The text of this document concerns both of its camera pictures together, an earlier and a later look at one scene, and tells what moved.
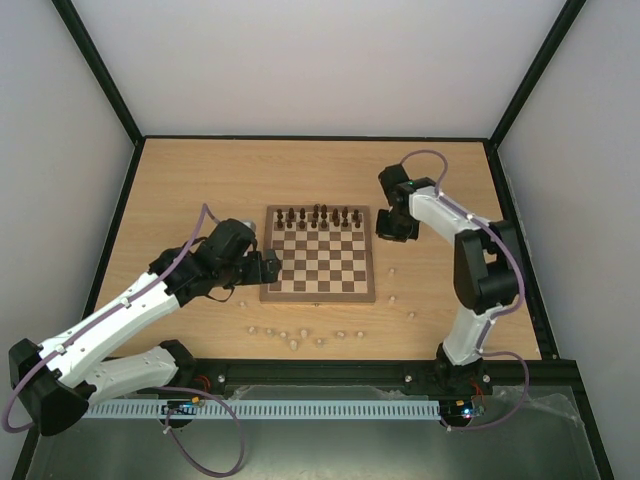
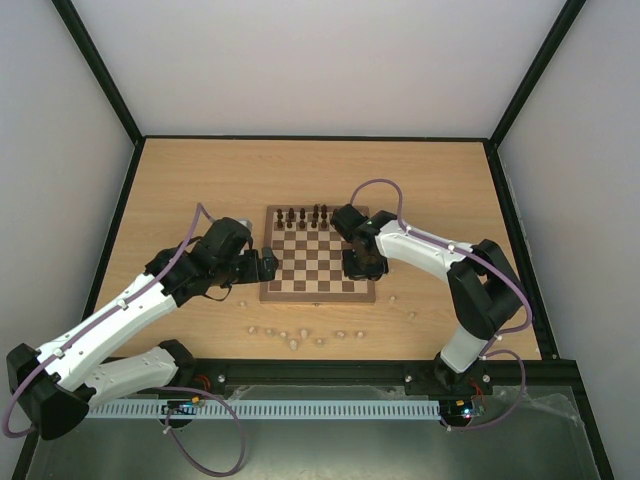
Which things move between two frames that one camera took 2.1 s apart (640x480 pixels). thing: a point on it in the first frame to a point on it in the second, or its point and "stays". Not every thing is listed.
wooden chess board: (326, 254) stays
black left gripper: (271, 271) stays
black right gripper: (395, 226) to (364, 261)
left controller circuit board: (184, 407) stays
